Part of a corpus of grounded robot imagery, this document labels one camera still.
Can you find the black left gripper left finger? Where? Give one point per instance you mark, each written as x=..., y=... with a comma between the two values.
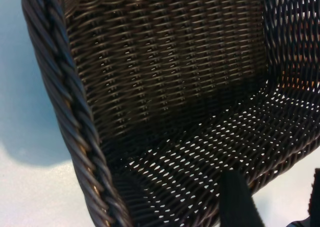
x=235, y=202

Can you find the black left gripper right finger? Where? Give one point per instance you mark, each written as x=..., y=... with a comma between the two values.
x=316, y=199

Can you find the dark brown wicker basket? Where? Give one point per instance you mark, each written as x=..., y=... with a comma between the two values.
x=162, y=87

